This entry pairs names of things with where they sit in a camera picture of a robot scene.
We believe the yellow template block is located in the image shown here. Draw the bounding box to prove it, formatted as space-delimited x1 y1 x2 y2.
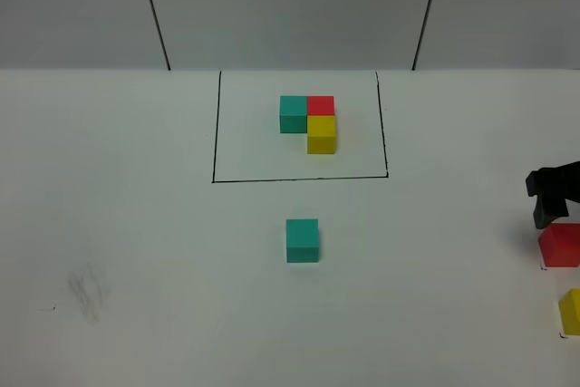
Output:
307 115 337 154

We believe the red template block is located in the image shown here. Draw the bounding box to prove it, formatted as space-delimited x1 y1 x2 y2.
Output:
307 95 335 116

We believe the green template block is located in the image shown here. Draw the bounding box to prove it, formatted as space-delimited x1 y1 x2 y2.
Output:
279 95 308 134

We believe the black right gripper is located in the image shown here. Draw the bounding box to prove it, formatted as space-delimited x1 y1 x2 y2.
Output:
526 161 580 229

